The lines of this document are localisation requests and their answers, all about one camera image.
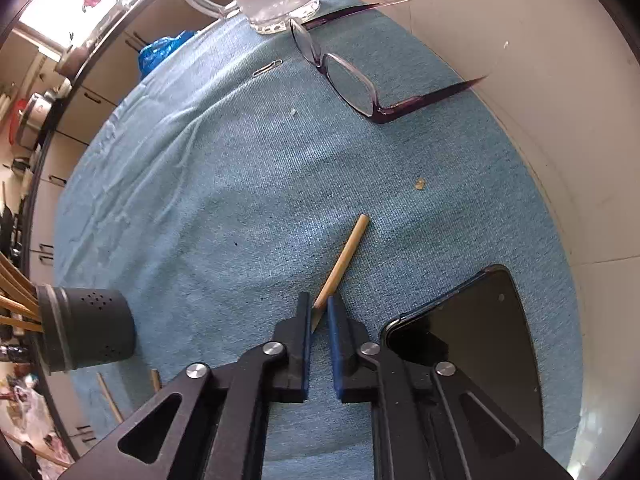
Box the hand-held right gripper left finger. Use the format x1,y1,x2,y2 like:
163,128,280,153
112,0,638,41
60,291,312,480

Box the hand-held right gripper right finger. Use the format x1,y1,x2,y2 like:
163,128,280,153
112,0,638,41
327,293,574,480

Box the grey perforated chopstick holder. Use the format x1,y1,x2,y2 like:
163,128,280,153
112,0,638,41
36,284,137,374

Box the black smartphone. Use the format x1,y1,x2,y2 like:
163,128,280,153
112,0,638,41
379,264,545,448

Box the blue table cloth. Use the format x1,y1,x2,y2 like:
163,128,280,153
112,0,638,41
52,0,583,480

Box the dark framed eyeglasses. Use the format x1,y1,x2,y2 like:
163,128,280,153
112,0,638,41
289,0,489,127

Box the metal paper clip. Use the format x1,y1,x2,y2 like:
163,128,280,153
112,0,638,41
251,59,284,79

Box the beige lower cabinets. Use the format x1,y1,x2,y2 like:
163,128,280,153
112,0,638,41
30,0,223,456

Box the blue plastic bag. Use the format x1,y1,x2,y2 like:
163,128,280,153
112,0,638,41
137,30,197,80

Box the silver rice cooker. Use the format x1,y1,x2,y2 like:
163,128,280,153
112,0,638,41
17,91,54,149

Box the red plastic lid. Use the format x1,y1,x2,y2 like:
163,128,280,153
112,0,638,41
9,100,28,144

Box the brown cooking pot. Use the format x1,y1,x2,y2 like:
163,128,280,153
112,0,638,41
54,42,92,77

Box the black kitchen countertop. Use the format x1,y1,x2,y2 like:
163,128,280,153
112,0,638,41
20,0,186,411

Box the kitchen window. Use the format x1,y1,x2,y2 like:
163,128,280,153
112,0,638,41
20,0,171,46

